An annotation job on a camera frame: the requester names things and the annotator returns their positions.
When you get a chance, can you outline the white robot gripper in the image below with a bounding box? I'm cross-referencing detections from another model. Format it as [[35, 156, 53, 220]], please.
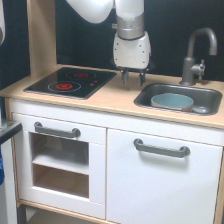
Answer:
[[113, 32, 151, 86]]

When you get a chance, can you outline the teal pot with wooden rim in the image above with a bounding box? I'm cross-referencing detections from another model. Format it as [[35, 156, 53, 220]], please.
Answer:
[[151, 93, 194, 111]]

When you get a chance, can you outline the dark grey sink basin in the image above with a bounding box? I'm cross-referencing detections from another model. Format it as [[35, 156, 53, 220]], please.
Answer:
[[134, 84, 222, 115]]

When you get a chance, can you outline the black toy stovetop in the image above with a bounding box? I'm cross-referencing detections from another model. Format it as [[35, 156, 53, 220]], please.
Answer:
[[24, 67, 116, 99]]

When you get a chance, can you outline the grey toy faucet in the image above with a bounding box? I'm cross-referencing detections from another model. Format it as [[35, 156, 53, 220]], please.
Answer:
[[179, 27, 218, 87]]

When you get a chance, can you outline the white cabinet door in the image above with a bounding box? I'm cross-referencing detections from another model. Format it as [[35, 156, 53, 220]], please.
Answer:
[[106, 130, 222, 224]]

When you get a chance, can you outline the white oven door with window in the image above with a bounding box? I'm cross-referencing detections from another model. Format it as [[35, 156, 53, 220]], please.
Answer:
[[14, 114, 106, 219]]

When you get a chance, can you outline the grey table edge at left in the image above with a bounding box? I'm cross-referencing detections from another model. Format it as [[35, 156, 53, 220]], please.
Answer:
[[0, 119, 22, 145]]

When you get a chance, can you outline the blue object at left edge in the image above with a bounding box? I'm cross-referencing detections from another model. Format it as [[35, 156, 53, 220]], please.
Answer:
[[0, 147, 5, 185]]

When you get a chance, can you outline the wooden toy kitchen frame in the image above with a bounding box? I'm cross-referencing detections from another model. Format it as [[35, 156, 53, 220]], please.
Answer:
[[1, 0, 224, 224]]

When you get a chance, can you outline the grey cabinet door handle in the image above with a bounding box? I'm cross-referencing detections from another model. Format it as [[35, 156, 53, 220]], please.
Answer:
[[133, 139, 190, 158]]

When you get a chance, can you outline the grey oven door handle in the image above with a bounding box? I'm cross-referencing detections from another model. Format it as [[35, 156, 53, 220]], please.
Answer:
[[34, 122, 81, 138]]

